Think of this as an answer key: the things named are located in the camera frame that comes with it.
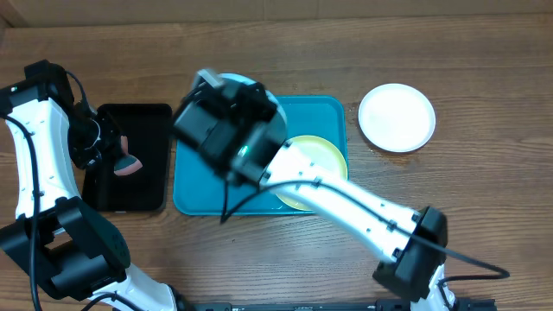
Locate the black and red sponge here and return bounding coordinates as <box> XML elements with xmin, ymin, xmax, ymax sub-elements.
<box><xmin>114</xmin><ymin>136</ymin><xmax>143</xmax><ymax>176</ymax></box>

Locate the light blue plate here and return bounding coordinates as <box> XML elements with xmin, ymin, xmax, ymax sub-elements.
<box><xmin>219</xmin><ymin>73</ymin><xmax>287</xmax><ymax>124</ymax></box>

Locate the yellow-green plate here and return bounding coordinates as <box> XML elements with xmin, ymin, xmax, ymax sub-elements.
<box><xmin>274</xmin><ymin>135</ymin><xmax>348</xmax><ymax>212</ymax></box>

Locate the pink plate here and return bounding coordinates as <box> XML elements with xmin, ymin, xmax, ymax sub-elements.
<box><xmin>358</xmin><ymin>83</ymin><xmax>436</xmax><ymax>153</ymax></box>

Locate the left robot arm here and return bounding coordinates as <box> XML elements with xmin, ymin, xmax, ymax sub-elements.
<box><xmin>1</xmin><ymin>60</ymin><xmax>189</xmax><ymax>310</ymax></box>

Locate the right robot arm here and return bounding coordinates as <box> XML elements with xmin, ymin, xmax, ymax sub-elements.
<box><xmin>172</xmin><ymin>70</ymin><xmax>456</xmax><ymax>310</ymax></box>

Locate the black plastic tray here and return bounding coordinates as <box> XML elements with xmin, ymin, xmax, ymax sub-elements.
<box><xmin>82</xmin><ymin>104</ymin><xmax>172</xmax><ymax>213</ymax></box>

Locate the teal plastic tray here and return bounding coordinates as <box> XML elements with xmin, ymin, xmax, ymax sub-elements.
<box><xmin>173</xmin><ymin>96</ymin><xmax>348</xmax><ymax>216</ymax></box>

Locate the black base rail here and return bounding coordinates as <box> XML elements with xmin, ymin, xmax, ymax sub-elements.
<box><xmin>194</xmin><ymin>298</ymin><xmax>498</xmax><ymax>311</ymax></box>

